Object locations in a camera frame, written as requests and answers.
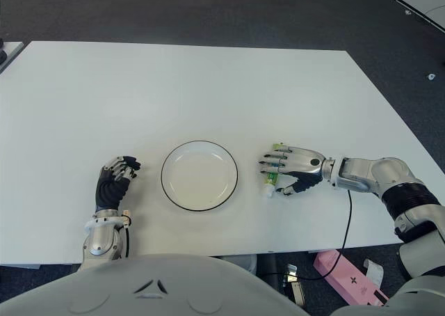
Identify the right robot hand black silver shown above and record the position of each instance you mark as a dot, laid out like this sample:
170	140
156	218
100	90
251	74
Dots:
306	163

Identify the left robot hand black silver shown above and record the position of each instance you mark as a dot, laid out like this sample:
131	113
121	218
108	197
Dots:
109	190

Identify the green toothpaste tube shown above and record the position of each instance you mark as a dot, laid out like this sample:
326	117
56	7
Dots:
271	179

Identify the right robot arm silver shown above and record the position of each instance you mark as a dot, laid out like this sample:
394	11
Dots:
379	173

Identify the white plate black rim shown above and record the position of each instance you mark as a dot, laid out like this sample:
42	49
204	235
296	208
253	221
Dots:
200	177

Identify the grey robot torso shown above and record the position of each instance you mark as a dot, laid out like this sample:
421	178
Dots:
139	288

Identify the black table leg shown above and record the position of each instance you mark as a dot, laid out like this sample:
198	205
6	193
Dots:
267	267

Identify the pink cardboard box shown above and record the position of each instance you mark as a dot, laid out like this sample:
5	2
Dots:
344	274

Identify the white paper strip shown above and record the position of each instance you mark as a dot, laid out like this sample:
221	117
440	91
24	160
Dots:
374	270

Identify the white side table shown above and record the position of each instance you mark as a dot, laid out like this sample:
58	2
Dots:
12	49

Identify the metal bracket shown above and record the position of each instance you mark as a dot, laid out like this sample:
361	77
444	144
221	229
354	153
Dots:
295	288

